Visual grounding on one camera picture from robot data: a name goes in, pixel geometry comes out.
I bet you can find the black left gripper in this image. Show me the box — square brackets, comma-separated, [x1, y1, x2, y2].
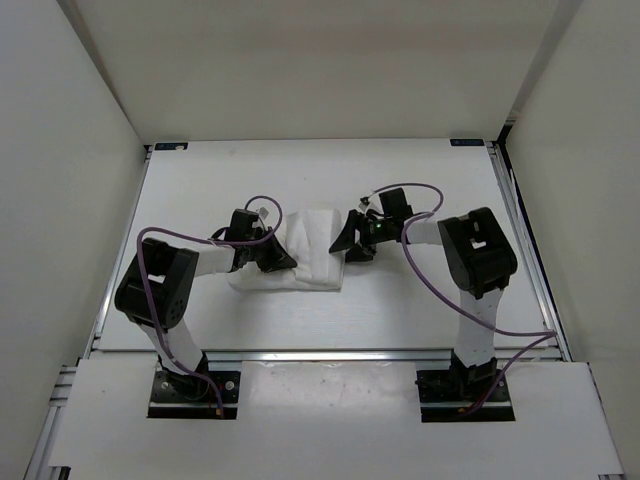
[245, 226, 296, 273]

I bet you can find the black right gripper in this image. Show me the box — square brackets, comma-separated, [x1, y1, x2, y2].
[329, 209, 393, 263]

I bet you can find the white pleated skirt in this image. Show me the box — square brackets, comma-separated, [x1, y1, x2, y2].
[226, 208, 344, 291]

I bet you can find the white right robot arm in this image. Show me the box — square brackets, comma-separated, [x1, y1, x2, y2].
[329, 182, 518, 400]

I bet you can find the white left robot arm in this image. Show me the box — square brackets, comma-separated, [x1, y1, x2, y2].
[115, 209, 297, 400]

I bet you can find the blue left corner label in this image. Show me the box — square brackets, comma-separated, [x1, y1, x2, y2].
[154, 142, 189, 151]

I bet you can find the blue corner label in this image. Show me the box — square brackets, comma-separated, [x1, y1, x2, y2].
[450, 138, 485, 147]
[154, 142, 189, 151]

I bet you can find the blue right corner label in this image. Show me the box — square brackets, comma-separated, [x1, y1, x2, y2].
[450, 138, 485, 147]

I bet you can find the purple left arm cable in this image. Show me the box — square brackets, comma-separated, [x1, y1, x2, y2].
[137, 195, 284, 409]

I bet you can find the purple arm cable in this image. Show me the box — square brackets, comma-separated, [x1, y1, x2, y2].
[137, 195, 284, 409]
[362, 183, 559, 406]

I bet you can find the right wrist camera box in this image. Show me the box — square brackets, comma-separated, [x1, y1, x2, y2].
[357, 196, 380, 214]

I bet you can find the aluminium front table rail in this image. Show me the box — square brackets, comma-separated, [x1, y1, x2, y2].
[89, 347, 565, 362]

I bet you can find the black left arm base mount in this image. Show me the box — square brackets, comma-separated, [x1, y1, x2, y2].
[147, 365, 241, 420]

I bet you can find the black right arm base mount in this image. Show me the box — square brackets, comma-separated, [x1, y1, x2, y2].
[415, 352, 516, 423]

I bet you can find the aluminium right frame rail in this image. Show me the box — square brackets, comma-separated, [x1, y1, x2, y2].
[488, 118, 573, 362]

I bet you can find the aluminium frame rail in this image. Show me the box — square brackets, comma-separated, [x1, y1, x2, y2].
[488, 118, 573, 362]
[22, 324, 101, 480]

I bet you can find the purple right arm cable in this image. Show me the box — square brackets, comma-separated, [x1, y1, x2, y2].
[362, 183, 559, 406]

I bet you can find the aluminium left frame rail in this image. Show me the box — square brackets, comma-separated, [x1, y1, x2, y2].
[22, 324, 101, 480]

